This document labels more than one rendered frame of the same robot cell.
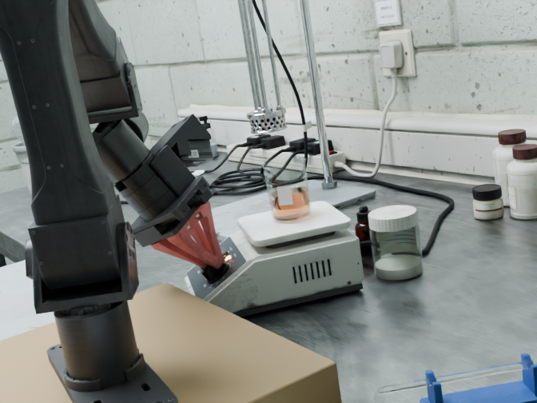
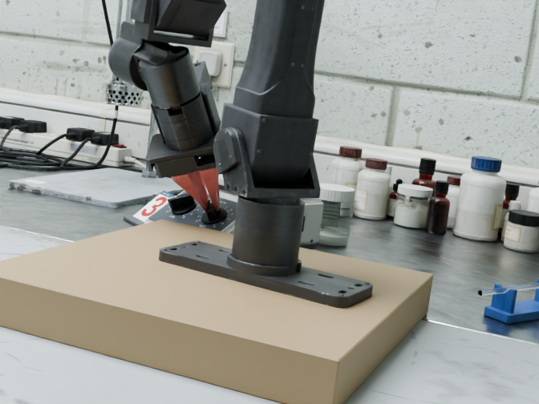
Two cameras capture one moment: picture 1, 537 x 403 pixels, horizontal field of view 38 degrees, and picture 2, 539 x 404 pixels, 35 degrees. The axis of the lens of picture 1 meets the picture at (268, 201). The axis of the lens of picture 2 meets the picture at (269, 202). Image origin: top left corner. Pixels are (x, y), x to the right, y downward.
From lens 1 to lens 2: 0.65 m
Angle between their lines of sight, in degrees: 37
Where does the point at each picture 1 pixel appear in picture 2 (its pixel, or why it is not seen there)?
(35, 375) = (172, 269)
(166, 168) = (211, 103)
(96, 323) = (297, 212)
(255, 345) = (347, 262)
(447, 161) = not seen: hidden behind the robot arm
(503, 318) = (454, 272)
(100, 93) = (197, 16)
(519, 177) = (373, 183)
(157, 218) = (203, 148)
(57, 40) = not seen: outside the picture
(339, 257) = (310, 216)
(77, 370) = (269, 256)
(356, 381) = not seen: hidden behind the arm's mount
